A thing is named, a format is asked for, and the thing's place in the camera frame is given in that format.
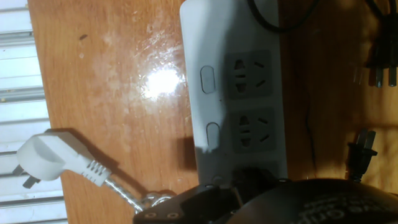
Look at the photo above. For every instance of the white power strip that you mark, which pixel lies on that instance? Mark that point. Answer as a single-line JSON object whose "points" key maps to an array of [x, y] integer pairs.
{"points": [[217, 31]]}

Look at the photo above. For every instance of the glossy wooden board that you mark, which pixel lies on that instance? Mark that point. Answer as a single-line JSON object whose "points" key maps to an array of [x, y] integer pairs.
{"points": [[109, 93]]}

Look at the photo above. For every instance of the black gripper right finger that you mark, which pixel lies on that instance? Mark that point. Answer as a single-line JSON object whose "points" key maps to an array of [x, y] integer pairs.
{"points": [[284, 180]]}

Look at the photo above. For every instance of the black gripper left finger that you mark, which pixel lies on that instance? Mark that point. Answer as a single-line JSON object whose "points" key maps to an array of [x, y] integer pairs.
{"points": [[186, 205]]}

